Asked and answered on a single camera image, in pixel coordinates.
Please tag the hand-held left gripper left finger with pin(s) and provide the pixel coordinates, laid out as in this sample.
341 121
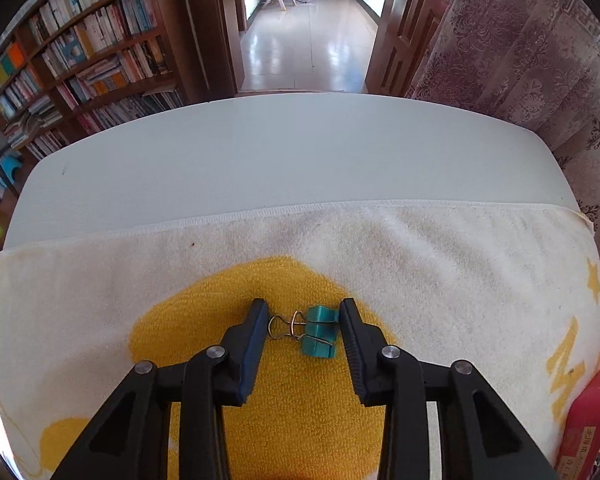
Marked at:
252 350

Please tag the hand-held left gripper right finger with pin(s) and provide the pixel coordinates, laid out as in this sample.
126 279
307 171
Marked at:
352 355

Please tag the teal binder clip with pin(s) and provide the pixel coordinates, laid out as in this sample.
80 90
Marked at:
320 347

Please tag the red rectangular tin box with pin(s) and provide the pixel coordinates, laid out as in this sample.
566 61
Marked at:
585 420

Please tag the white yellow printed towel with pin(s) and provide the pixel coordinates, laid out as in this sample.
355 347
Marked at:
430 270

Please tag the blue plastic stool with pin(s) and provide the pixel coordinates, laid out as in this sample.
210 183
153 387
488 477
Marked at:
12 165

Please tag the wooden bookshelf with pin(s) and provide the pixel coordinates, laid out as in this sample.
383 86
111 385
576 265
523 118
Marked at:
152 35

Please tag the wooden door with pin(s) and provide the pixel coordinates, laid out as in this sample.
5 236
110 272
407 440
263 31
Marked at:
410 25

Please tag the purple floral lace curtain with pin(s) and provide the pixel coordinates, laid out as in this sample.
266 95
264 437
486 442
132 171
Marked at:
505 50

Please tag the rows of books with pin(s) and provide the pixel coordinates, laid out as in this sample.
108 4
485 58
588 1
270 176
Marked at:
105 25

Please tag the wooden door frame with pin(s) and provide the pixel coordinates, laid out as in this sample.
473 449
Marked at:
205 20

